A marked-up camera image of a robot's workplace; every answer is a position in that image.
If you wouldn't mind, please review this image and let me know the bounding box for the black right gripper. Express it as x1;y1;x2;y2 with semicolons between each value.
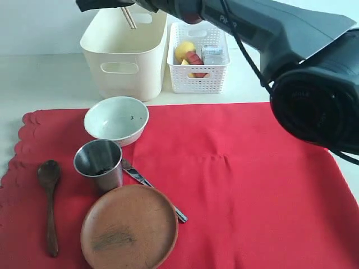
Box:
75;0;174;13

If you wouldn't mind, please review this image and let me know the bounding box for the wooden chopstick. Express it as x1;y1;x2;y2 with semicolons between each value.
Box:
122;7;137;29
121;7;136;29

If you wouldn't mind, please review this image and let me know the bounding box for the yellow lemon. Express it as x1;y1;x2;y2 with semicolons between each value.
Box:
174;41;196;63

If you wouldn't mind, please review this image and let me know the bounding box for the pale green ceramic bowl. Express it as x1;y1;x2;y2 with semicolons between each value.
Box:
84;96;149;147

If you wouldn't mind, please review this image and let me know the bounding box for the red sausage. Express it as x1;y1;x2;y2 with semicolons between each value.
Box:
186;51;204;65

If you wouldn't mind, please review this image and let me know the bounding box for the yellow cheese wedge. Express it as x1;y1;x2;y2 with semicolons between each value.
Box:
181;59;196;78

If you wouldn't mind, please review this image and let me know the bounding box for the blue white milk carton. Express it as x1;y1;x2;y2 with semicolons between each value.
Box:
201;45;224;65

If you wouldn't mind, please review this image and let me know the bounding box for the stainless steel cup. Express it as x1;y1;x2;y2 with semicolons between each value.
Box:
73;139;123;193

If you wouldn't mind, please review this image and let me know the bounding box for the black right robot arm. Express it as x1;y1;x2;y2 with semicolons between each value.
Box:
138;0;358;164

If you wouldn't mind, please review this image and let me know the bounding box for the cream plastic tub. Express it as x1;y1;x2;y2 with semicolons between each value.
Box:
80;4;168;101

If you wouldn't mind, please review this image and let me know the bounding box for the white perforated plastic basket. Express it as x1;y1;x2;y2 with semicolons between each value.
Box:
167;22;231;94

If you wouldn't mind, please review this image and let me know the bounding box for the metal table knife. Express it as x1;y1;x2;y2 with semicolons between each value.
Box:
121;159;188;223

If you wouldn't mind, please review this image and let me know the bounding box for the dark wooden spoon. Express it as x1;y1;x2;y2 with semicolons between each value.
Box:
37;160;61;257

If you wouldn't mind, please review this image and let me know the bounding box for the brown clay plate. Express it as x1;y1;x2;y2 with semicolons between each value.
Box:
80;184;178;268

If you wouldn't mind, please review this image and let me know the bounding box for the red tablecloth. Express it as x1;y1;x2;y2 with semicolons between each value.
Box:
1;103;358;268

